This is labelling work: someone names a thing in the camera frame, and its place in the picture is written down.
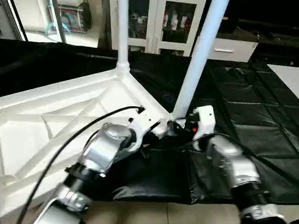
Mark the white plastic table leg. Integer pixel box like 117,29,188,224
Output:
165,0,240,125
113,0,134,77

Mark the white plastic table top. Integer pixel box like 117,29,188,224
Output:
0,65,177,219

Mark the black work mat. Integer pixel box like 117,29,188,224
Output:
0,25,299,218

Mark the white drawer unit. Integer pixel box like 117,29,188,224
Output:
196,33,260,65

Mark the white glass door cabinet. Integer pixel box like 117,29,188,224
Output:
109,0,212,59

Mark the white flat board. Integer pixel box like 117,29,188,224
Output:
268,62,299,110

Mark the dark bookshelf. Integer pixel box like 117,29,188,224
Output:
224,0,299,42

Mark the colourful toy box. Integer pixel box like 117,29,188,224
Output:
56,3,93,34

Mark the white framed glass door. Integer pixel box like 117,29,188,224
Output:
8,0,108,52

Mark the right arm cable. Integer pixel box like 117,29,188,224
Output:
167,114,281,171

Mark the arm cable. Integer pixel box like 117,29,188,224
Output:
167,114,281,171
0,105,152,224

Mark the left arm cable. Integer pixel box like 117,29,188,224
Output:
0,105,152,224

